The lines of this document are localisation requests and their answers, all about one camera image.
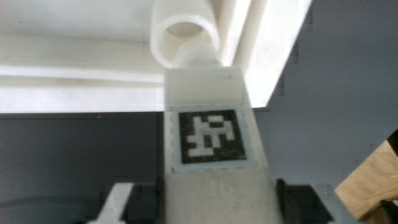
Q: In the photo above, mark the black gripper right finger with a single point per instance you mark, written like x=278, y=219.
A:
x=302, y=200

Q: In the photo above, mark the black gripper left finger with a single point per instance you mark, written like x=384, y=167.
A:
x=130, y=204

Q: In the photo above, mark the white table leg with tag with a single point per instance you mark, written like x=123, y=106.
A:
x=219, y=189

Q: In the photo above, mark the white square tabletop panel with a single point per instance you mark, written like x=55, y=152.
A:
x=86, y=49

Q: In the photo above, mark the wooden block at edge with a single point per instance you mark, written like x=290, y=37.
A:
x=370, y=185

